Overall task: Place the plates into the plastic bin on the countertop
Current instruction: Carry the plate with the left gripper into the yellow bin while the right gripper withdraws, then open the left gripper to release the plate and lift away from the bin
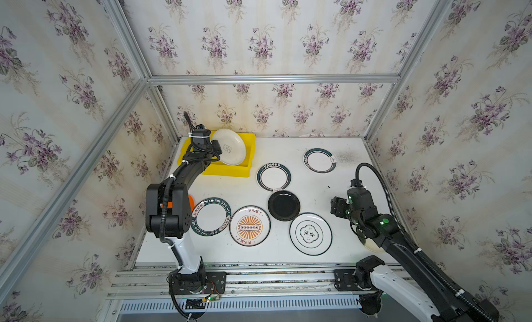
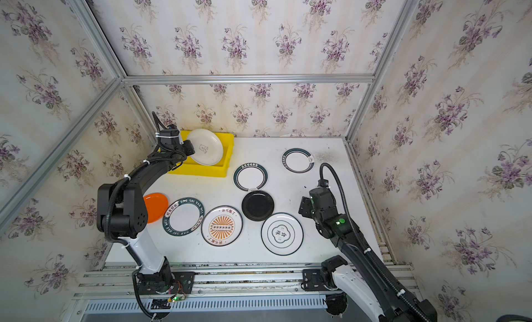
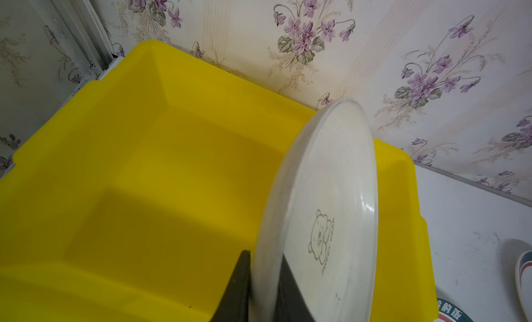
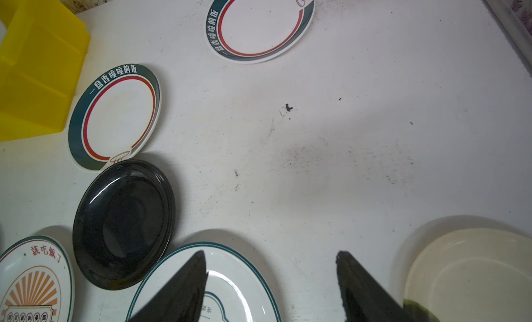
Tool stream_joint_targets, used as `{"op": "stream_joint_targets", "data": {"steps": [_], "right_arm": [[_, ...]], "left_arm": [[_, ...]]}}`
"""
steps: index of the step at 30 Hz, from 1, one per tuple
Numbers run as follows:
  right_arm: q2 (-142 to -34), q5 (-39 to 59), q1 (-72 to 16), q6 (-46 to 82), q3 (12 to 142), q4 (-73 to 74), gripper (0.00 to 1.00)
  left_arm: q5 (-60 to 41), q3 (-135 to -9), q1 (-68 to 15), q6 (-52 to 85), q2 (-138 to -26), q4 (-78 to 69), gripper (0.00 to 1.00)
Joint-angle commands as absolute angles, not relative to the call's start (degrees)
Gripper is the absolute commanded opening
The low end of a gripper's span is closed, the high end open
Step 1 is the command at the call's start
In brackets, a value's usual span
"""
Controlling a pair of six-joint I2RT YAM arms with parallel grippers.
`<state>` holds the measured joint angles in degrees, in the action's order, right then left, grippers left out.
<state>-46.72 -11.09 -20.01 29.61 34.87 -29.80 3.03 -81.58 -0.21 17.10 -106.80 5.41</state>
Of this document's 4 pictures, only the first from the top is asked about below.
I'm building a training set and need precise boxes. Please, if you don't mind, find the cream plate black floral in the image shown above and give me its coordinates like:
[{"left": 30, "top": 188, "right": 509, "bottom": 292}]
[{"left": 355, "top": 228, "right": 385, "bottom": 254}]

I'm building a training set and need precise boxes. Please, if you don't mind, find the aluminium frame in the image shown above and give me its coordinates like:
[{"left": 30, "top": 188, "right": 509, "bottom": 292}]
[{"left": 1, "top": 0, "right": 452, "bottom": 298}]

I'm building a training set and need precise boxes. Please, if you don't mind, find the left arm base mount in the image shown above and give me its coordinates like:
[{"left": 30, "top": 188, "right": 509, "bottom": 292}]
[{"left": 167, "top": 271, "right": 227, "bottom": 295}]

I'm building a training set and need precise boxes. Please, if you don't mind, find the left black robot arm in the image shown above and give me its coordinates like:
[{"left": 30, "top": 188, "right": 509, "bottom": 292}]
[{"left": 145, "top": 124, "right": 222, "bottom": 285}]

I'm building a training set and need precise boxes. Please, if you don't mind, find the green red ringed plate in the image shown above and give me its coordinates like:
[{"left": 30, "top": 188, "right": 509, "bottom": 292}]
[{"left": 256, "top": 162, "right": 292, "bottom": 192}]

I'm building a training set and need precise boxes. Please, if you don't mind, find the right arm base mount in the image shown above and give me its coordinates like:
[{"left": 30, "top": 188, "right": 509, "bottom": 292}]
[{"left": 333, "top": 255, "right": 385, "bottom": 292}]

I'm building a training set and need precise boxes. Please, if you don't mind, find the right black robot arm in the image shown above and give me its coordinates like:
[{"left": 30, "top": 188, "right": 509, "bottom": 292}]
[{"left": 331, "top": 180, "right": 500, "bottom": 321}]

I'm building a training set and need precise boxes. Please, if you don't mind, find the yellow plastic bin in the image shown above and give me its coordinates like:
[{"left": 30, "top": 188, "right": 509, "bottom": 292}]
[{"left": 173, "top": 130, "right": 256, "bottom": 177}]

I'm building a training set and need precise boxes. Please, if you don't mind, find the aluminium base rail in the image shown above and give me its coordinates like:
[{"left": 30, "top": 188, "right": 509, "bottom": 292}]
[{"left": 105, "top": 263, "right": 355, "bottom": 299}]

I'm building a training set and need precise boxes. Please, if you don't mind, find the small green ringed plate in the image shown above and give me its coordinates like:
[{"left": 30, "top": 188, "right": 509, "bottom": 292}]
[{"left": 303, "top": 148, "right": 337, "bottom": 174}]

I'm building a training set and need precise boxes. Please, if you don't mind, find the white plate black quatrefoil outline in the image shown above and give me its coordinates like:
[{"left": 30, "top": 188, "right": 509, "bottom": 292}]
[{"left": 290, "top": 213, "right": 333, "bottom": 256}]

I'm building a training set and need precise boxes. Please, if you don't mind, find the plain cream plate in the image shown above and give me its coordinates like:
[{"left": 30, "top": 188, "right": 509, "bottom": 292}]
[{"left": 213, "top": 129, "right": 247, "bottom": 166}]

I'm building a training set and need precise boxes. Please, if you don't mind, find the orange sunburst pattern plate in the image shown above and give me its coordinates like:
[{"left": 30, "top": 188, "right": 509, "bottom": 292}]
[{"left": 229, "top": 205, "right": 272, "bottom": 247}]

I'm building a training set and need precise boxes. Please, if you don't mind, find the large green rimmed plate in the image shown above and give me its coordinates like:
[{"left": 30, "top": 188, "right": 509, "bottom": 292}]
[{"left": 191, "top": 197, "right": 232, "bottom": 237}]

